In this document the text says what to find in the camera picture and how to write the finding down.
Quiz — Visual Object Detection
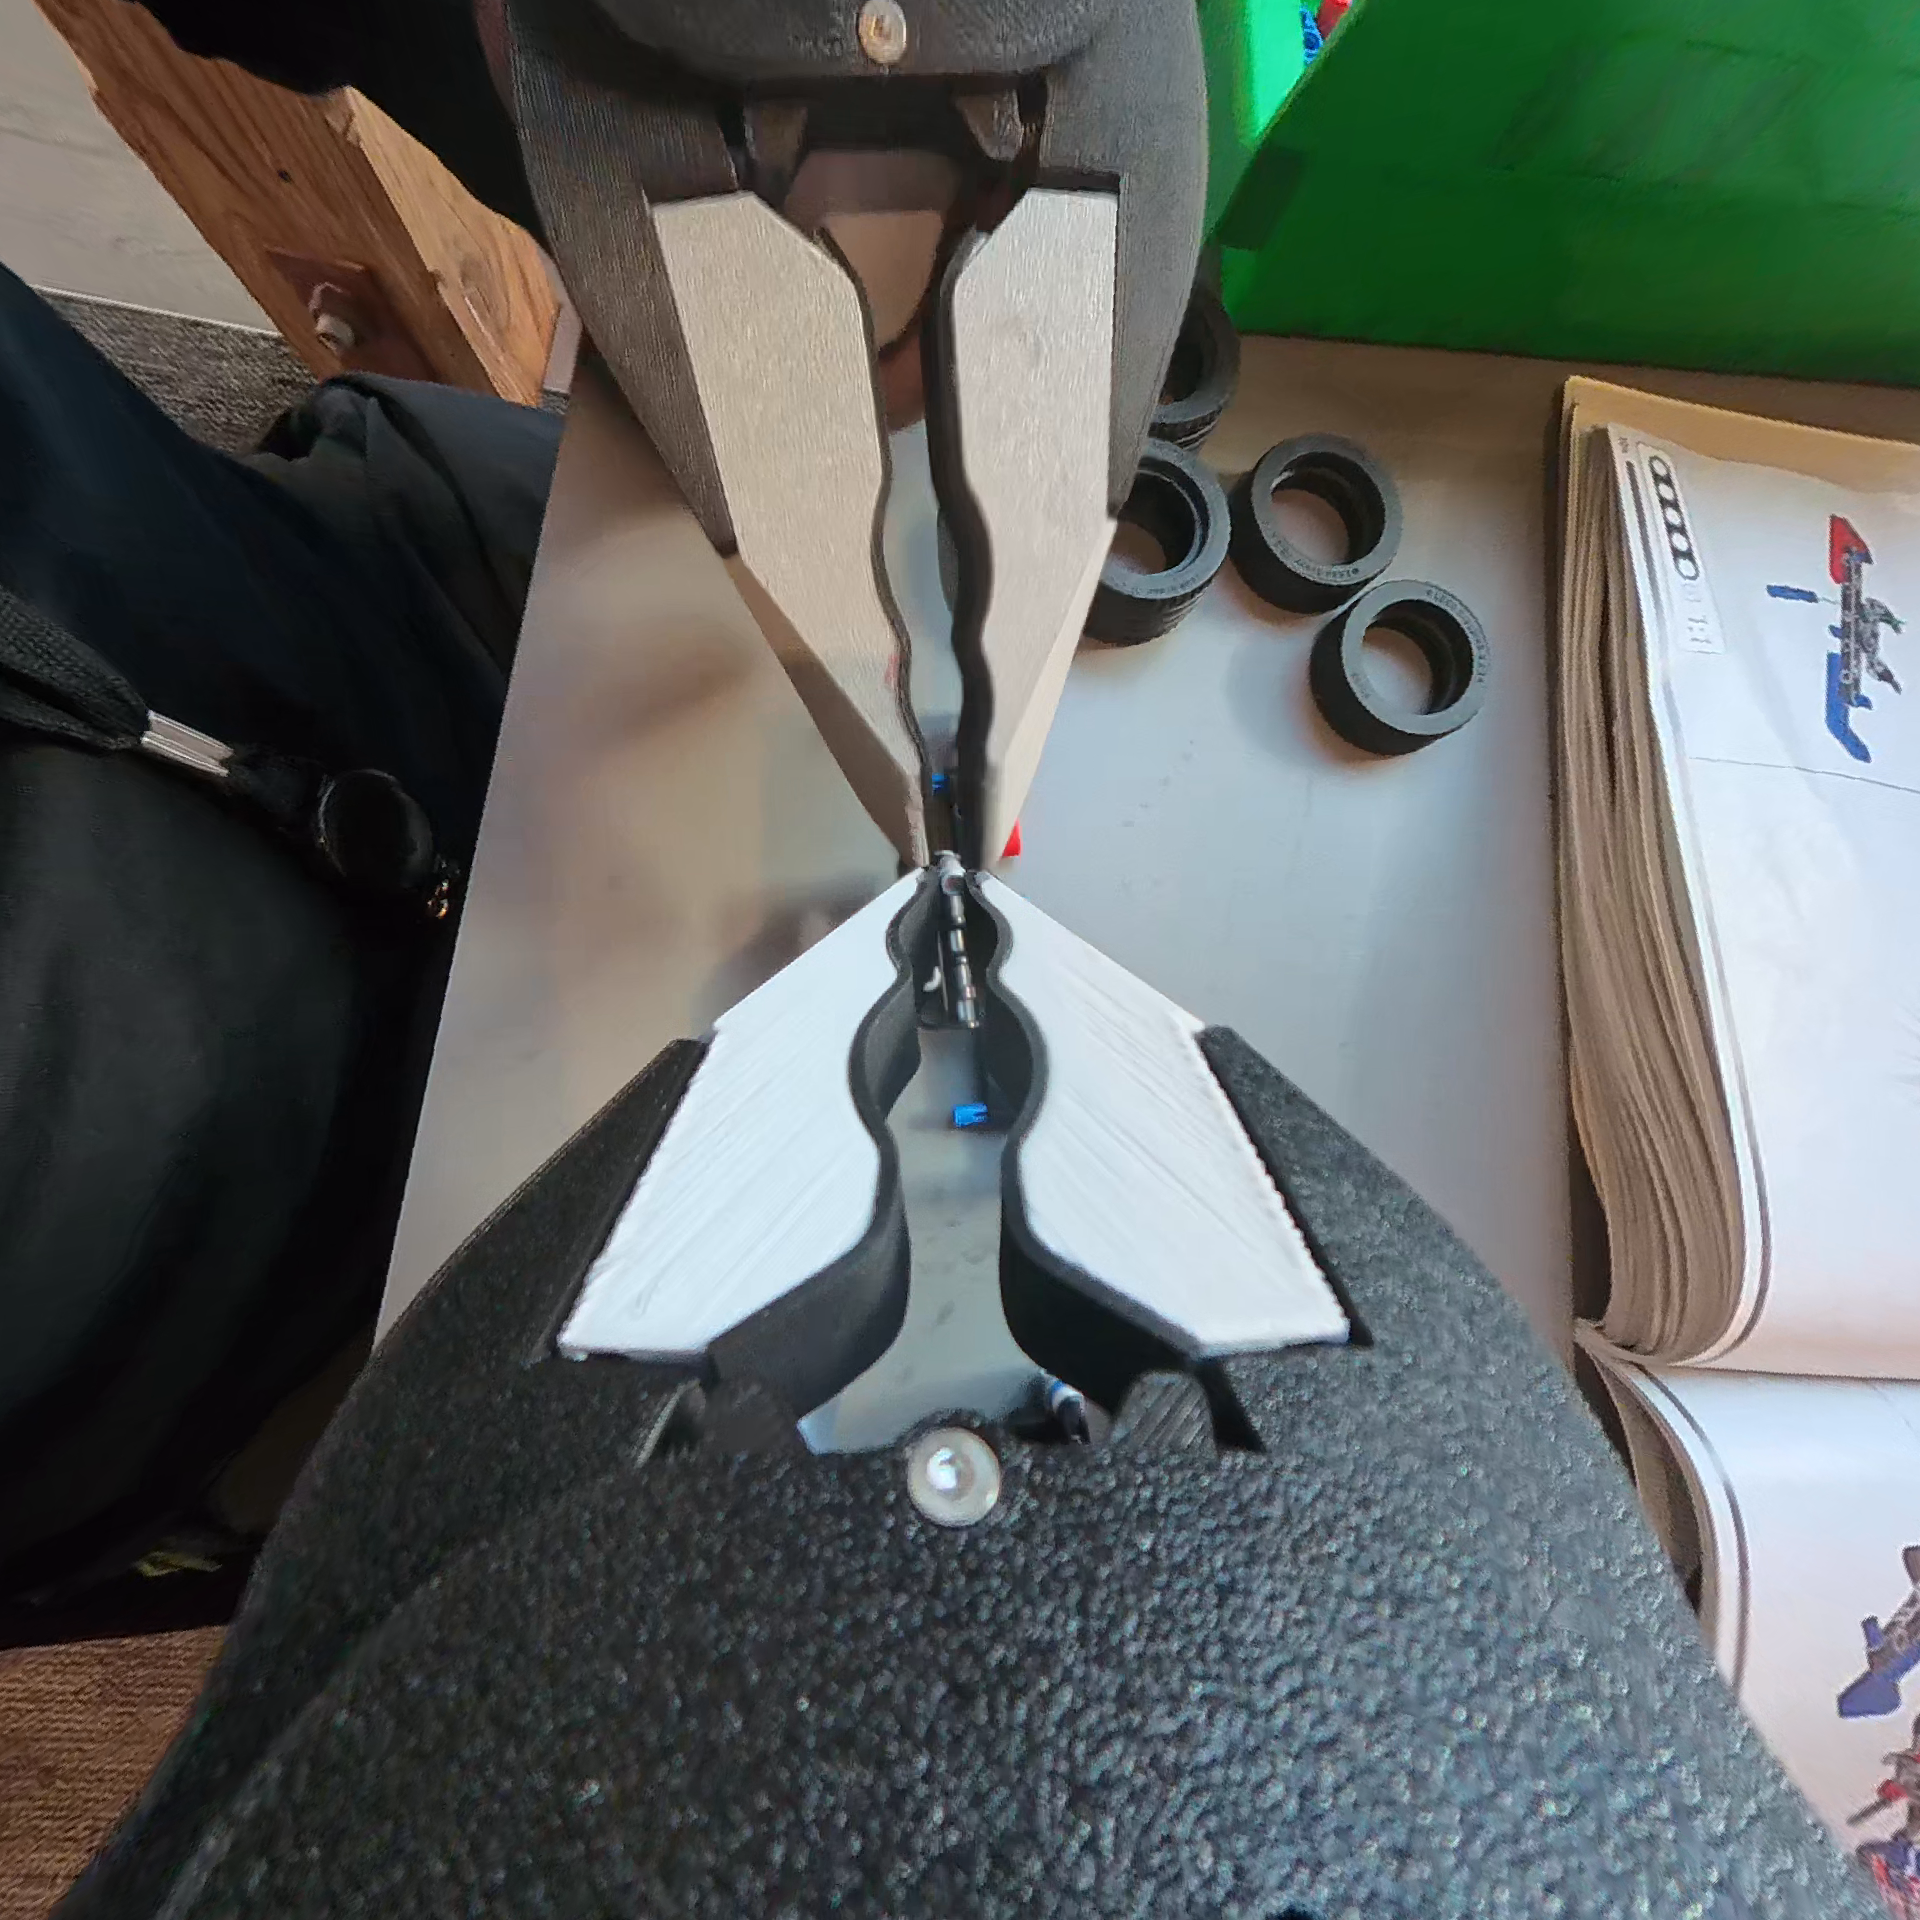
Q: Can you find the small black red blue assembly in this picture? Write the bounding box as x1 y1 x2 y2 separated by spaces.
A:
921 756 1041 1132

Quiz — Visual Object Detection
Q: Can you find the thick open instruction booklet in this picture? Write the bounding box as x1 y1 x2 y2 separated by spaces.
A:
1553 373 1920 1920

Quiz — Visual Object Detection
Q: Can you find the black lanyard with badge reel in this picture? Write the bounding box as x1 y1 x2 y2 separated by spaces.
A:
0 578 454 925

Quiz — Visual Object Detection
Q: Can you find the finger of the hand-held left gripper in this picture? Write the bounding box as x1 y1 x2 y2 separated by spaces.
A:
925 181 1126 872
653 189 936 872

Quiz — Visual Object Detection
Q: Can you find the black rubber toy tire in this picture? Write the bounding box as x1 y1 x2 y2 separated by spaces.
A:
1083 435 1235 648
1224 432 1407 618
1145 277 1243 450
1306 578 1498 756

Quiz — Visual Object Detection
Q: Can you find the light wooden beam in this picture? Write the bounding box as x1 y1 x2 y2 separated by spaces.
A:
35 0 581 407

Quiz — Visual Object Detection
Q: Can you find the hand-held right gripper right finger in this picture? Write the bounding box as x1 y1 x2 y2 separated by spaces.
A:
956 872 1354 1421

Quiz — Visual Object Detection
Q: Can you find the person's dark jacket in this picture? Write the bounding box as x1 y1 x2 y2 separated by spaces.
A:
0 264 563 1624

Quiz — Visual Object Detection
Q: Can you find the green plastic storage bin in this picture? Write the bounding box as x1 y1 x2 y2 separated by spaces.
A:
1203 0 1920 391

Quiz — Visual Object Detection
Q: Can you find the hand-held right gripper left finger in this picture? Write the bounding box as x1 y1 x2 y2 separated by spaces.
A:
554 872 936 1412

